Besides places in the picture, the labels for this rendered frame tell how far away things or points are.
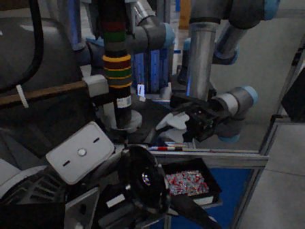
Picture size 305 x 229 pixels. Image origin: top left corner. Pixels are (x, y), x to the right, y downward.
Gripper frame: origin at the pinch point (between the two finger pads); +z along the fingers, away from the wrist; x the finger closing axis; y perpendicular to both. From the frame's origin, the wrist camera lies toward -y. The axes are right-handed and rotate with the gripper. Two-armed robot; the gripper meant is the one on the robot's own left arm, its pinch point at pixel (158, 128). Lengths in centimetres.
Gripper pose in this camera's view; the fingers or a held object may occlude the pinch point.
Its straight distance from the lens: 49.6
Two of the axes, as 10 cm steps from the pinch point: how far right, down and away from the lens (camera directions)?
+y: 5.7, 5.4, -6.2
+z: -8.2, 3.2, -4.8
